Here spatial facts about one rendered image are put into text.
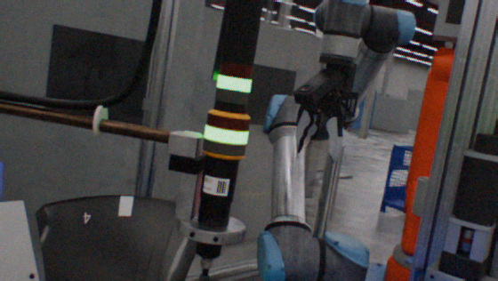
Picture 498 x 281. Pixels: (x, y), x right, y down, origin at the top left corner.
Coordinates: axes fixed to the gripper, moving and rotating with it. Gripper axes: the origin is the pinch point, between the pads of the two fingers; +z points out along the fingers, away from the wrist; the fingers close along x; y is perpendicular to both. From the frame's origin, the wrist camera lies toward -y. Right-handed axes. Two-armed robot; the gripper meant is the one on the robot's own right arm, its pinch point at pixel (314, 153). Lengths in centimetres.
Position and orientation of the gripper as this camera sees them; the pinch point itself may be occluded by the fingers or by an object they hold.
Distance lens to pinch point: 107.6
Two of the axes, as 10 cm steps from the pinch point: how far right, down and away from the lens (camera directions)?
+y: 6.8, 0.2, 7.3
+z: -1.6, 9.8, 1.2
